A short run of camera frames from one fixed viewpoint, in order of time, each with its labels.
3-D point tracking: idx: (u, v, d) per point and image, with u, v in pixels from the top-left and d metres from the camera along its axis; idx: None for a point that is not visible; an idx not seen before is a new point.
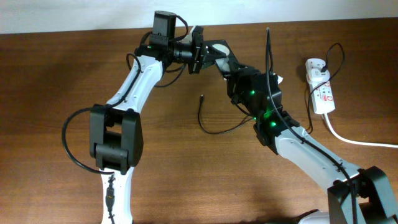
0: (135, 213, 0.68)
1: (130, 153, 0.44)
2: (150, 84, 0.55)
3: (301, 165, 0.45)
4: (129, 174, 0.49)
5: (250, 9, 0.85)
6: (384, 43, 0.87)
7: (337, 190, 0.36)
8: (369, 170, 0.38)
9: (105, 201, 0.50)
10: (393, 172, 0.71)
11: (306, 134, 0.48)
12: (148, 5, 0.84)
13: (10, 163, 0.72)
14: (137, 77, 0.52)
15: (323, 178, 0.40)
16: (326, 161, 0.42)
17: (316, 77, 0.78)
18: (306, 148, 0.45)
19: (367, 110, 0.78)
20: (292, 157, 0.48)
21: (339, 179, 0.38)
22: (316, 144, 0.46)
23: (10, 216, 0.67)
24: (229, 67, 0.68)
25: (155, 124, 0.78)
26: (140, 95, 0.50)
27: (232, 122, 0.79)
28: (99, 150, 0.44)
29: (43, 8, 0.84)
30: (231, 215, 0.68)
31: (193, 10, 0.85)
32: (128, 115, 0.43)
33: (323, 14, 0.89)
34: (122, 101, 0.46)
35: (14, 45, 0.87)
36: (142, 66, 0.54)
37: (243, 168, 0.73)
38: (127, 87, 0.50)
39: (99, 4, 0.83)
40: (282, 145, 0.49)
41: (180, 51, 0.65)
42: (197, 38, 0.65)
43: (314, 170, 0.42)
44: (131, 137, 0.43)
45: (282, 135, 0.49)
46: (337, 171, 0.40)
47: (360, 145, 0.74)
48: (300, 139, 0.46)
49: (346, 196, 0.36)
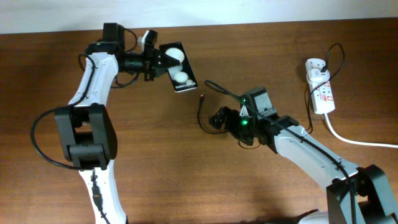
0: (135, 213, 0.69)
1: (106, 147, 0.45)
2: (108, 79, 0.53)
3: (300, 163, 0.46)
4: (111, 168, 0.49)
5: (250, 9, 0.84)
6: (385, 43, 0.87)
7: (336, 189, 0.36)
8: (368, 168, 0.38)
9: (93, 201, 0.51)
10: (390, 172, 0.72)
11: (305, 132, 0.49)
12: (148, 5, 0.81)
13: (10, 163, 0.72)
14: (94, 73, 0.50)
15: (322, 176, 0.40)
16: (326, 160, 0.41)
17: (316, 76, 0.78)
18: (305, 146, 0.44)
19: (367, 110, 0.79)
20: (291, 155, 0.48)
21: (337, 177, 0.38)
22: (314, 142, 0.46)
23: (11, 215, 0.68)
24: (180, 78, 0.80)
25: (155, 124, 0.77)
26: (101, 89, 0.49)
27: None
28: (73, 151, 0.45)
29: (42, 7, 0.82)
30: (230, 215, 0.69)
31: (193, 10, 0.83)
32: (93, 109, 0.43)
33: (326, 14, 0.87)
34: (84, 98, 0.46)
35: (15, 45, 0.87)
36: (94, 63, 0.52)
37: (243, 168, 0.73)
38: (86, 84, 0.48)
39: (99, 4, 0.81)
40: (281, 144, 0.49)
41: (130, 61, 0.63)
42: (148, 50, 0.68)
43: (313, 168, 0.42)
44: (102, 130, 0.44)
45: (281, 134, 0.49)
46: (336, 170, 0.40)
47: (359, 145, 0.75)
48: (298, 137, 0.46)
49: (345, 195, 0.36)
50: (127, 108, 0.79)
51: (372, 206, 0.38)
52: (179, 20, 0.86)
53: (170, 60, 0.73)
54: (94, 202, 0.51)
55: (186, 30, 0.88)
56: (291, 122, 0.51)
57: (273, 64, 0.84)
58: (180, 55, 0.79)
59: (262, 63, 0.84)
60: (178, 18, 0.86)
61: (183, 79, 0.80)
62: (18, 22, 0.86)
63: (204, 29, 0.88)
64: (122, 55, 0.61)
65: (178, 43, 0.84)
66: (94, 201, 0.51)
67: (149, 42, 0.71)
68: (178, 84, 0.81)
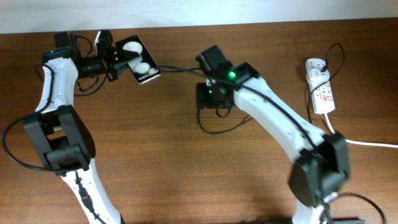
0: (134, 213, 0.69)
1: (83, 145, 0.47)
2: (70, 82, 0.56)
3: (264, 122, 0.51)
4: (92, 167, 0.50)
5: (250, 9, 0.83)
6: (385, 43, 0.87)
7: (303, 160, 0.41)
8: (331, 136, 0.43)
9: (83, 204, 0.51)
10: (391, 173, 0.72)
11: (268, 90, 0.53)
12: (148, 5, 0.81)
13: (9, 163, 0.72)
14: (54, 79, 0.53)
15: (286, 140, 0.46)
16: (291, 125, 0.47)
17: (316, 76, 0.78)
18: (269, 108, 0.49)
19: (367, 109, 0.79)
20: (252, 110, 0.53)
21: (304, 147, 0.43)
22: (277, 102, 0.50)
23: (10, 215, 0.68)
24: (140, 70, 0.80)
25: (154, 124, 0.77)
26: (65, 92, 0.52)
27: (234, 122, 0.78)
28: (51, 158, 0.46)
29: (41, 8, 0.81)
30: (231, 215, 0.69)
31: (193, 10, 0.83)
32: (61, 111, 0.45)
33: (326, 14, 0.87)
34: (50, 103, 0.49)
35: (13, 45, 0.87)
36: (53, 69, 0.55)
37: (243, 168, 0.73)
38: (48, 90, 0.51)
39: (100, 4, 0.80)
40: (242, 101, 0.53)
41: (86, 65, 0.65)
42: (101, 48, 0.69)
43: (279, 132, 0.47)
44: (73, 129, 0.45)
45: (244, 92, 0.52)
46: (301, 136, 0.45)
47: (360, 145, 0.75)
48: (263, 98, 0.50)
49: (313, 165, 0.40)
50: (127, 107, 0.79)
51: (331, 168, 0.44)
52: (179, 20, 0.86)
53: (127, 54, 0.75)
54: (84, 205, 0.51)
55: (185, 30, 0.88)
56: (252, 76, 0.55)
57: (272, 64, 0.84)
58: (137, 46, 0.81)
59: (262, 63, 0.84)
60: (178, 18, 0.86)
61: (145, 70, 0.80)
62: (17, 22, 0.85)
63: (204, 29, 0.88)
64: (78, 59, 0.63)
65: (134, 36, 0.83)
66: (84, 203, 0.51)
67: (102, 41, 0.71)
68: (140, 76, 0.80)
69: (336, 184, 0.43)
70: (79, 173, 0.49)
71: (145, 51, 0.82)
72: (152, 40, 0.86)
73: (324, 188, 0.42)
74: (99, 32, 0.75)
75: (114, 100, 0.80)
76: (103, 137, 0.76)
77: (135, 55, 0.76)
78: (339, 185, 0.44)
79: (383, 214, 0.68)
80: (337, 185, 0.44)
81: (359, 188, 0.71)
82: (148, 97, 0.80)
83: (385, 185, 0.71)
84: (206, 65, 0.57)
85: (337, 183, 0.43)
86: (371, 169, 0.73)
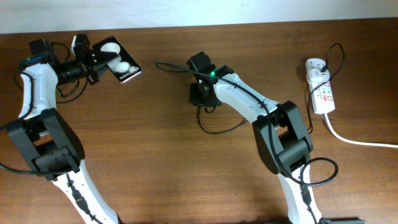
0: (134, 213, 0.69)
1: (71, 147, 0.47)
2: (50, 87, 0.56)
3: (237, 106, 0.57)
4: (83, 169, 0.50)
5: (250, 9, 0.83)
6: (385, 43, 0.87)
7: (259, 123, 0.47)
8: (285, 104, 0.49)
9: (78, 206, 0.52)
10: (392, 172, 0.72)
11: (239, 79, 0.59)
12: (148, 5, 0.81)
13: (10, 163, 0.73)
14: (33, 85, 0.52)
15: (251, 113, 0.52)
16: (254, 101, 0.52)
17: (316, 76, 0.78)
18: (238, 93, 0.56)
19: (367, 110, 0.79)
20: (229, 100, 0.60)
21: (260, 114, 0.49)
22: (244, 86, 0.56)
23: (10, 215, 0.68)
24: (120, 69, 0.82)
25: (155, 124, 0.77)
26: (46, 97, 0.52)
27: (234, 121, 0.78)
28: (40, 163, 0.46)
29: (41, 8, 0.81)
30: (231, 215, 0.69)
31: (193, 11, 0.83)
32: (45, 114, 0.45)
33: (327, 14, 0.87)
34: (32, 109, 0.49)
35: (13, 45, 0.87)
36: (32, 75, 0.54)
37: (243, 168, 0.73)
38: (28, 96, 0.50)
39: (100, 3, 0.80)
40: (220, 92, 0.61)
41: (66, 71, 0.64)
42: (78, 53, 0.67)
43: (245, 109, 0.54)
44: (59, 132, 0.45)
45: (219, 83, 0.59)
46: (260, 107, 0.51)
47: (360, 145, 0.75)
48: (232, 84, 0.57)
49: (264, 127, 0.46)
50: (127, 107, 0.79)
51: (291, 136, 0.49)
52: (179, 20, 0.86)
53: (105, 55, 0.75)
54: (79, 206, 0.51)
55: (185, 31, 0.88)
56: (227, 71, 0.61)
57: (273, 64, 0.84)
58: (115, 47, 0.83)
59: (263, 63, 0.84)
60: (178, 18, 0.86)
61: (125, 68, 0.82)
62: (17, 22, 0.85)
63: (204, 30, 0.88)
64: (56, 65, 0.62)
65: (111, 37, 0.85)
66: (79, 206, 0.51)
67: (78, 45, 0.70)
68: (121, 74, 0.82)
69: (295, 149, 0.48)
70: (71, 175, 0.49)
71: (123, 51, 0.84)
72: (152, 41, 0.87)
73: (283, 150, 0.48)
74: (75, 37, 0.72)
75: (114, 100, 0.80)
76: (102, 136, 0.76)
77: (113, 56, 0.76)
78: (300, 151, 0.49)
79: (383, 215, 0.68)
80: (298, 151, 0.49)
81: (359, 188, 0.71)
82: (148, 97, 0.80)
83: (386, 185, 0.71)
84: (194, 66, 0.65)
85: (297, 149, 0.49)
86: (371, 170, 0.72)
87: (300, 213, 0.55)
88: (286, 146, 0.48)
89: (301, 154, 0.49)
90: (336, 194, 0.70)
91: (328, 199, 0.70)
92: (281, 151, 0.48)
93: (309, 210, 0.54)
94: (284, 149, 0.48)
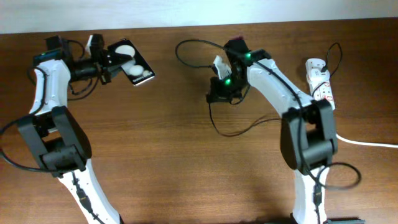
0: (134, 213, 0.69)
1: (78, 146, 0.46)
2: (63, 84, 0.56)
3: (267, 93, 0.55)
4: (89, 168, 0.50)
5: (250, 9, 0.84)
6: (385, 43, 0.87)
7: (288, 116, 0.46)
8: (319, 102, 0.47)
9: (81, 205, 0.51)
10: (392, 172, 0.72)
11: (275, 66, 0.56)
12: (148, 5, 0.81)
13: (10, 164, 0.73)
14: (46, 81, 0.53)
15: (282, 102, 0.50)
16: (286, 92, 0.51)
17: (315, 77, 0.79)
18: (273, 79, 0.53)
19: (368, 110, 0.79)
20: (259, 85, 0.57)
21: (293, 106, 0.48)
22: (280, 76, 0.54)
23: (9, 215, 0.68)
24: (134, 72, 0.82)
25: (155, 124, 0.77)
26: (59, 93, 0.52)
27: (236, 125, 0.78)
28: (48, 160, 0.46)
29: (41, 8, 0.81)
30: (231, 215, 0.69)
31: (193, 11, 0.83)
32: (56, 111, 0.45)
33: (326, 14, 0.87)
34: (44, 105, 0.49)
35: (13, 44, 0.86)
36: (45, 71, 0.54)
37: (243, 168, 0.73)
38: (41, 91, 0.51)
39: (99, 3, 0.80)
40: (251, 75, 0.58)
41: (81, 69, 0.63)
42: (94, 53, 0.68)
43: (277, 97, 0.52)
44: (68, 130, 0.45)
45: (254, 66, 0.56)
46: (293, 100, 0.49)
47: (360, 145, 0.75)
48: (268, 71, 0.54)
49: (293, 120, 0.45)
50: (128, 108, 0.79)
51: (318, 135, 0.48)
52: (178, 20, 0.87)
53: (120, 56, 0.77)
54: (83, 205, 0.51)
55: (185, 30, 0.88)
56: (264, 56, 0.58)
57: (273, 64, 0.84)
58: (130, 50, 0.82)
59: None
60: (177, 18, 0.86)
61: (139, 72, 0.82)
62: (18, 22, 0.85)
63: (204, 30, 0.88)
64: (70, 62, 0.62)
65: (125, 40, 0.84)
66: (83, 205, 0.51)
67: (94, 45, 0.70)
68: (135, 78, 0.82)
69: (319, 148, 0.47)
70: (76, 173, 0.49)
71: (137, 54, 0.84)
72: (152, 41, 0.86)
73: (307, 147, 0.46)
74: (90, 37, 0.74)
75: (114, 101, 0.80)
76: (102, 137, 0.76)
77: (127, 58, 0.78)
78: (324, 152, 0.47)
79: (382, 214, 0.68)
80: (323, 151, 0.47)
81: (360, 188, 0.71)
82: (148, 97, 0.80)
83: (386, 185, 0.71)
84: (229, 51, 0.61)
85: (323, 148, 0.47)
86: (371, 169, 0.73)
87: (307, 213, 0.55)
88: (312, 144, 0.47)
89: (325, 155, 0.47)
90: (335, 194, 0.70)
91: (327, 199, 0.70)
92: (306, 147, 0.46)
93: (316, 210, 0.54)
94: (309, 146, 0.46)
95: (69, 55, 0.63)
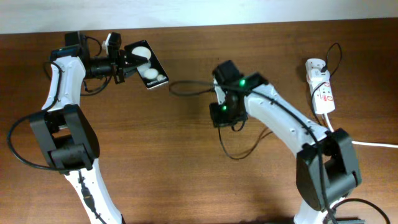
0: (134, 213, 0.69)
1: (86, 145, 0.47)
2: (77, 81, 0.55)
3: (272, 125, 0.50)
4: (96, 167, 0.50)
5: (250, 9, 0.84)
6: (384, 43, 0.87)
7: (306, 154, 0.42)
8: (336, 132, 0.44)
9: (85, 203, 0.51)
10: (392, 172, 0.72)
11: (275, 93, 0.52)
12: (148, 5, 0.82)
13: (10, 164, 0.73)
14: (61, 78, 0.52)
15: (293, 139, 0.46)
16: (296, 124, 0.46)
17: (316, 76, 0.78)
18: (277, 111, 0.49)
19: (368, 110, 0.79)
20: (261, 116, 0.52)
21: (307, 142, 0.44)
22: (283, 104, 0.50)
23: (9, 215, 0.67)
24: (149, 76, 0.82)
25: (155, 124, 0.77)
26: (72, 91, 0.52)
27: (246, 142, 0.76)
28: (56, 157, 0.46)
29: (42, 8, 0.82)
30: (231, 215, 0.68)
31: (193, 10, 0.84)
32: (68, 109, 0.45)
33: (324, 14, 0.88)
34: (56, 102, 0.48)
35: (12, 44, 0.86)
36: (61, 67, 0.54)
37: (243, 168, 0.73)
38: (55, 88, 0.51)
39: (99, 4, 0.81)
40: (250, 105, 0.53)
41: (96, 66, 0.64)
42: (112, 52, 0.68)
43: (285, 132, 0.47)
44: (79, 129, 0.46)
45: (252, 96, 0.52)
46: (306, 134, 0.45)
47: (360, 145, 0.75)
48: (269, 99, 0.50)
49: (313, 160, 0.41)
50: (128, 108, 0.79)
51: (336, 167, 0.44)
52: (178, 20, 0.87)
53: (136, 59, 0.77)
54: (86, 204, 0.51)
55: (185, 30, 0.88)
56: (260, 81, 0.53)
57: (273, 64, 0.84)
58: (146, 52, 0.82)
59: (262, 63, 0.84)
60: (177, 18, 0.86)
61: (153, 75, 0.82)
62: (18, 22, 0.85)
63: (204, 29, 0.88)
64: (86, 59, 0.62)
65: (143, 42, 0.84)
66: (86, 203, 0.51)
67: (112, 45, 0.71)
68: (150, 81, 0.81)
69: (341, 183, 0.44)
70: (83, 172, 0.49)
71: (153, 57, 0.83)
72: (152, 40, 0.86)
73: (329, 185, 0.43)
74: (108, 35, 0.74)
75: (114, 101, 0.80)
76: (102, 137, 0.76)
77: (143, 60, 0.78)
78: (347, 185, 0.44)
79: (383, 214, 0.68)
80: (346, 185, 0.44)
81: (360, 188, 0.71)
82: (148, 97, 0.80)
83: (386, 185, 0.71)
84: (220, 77, 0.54)
85: (344, 182, 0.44)
86: (371, 170, 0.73)
87: None
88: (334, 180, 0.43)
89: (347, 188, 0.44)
90: None
91: None
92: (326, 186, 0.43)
93: None
94: (331, 183, 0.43)
95: (86, 51, 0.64)
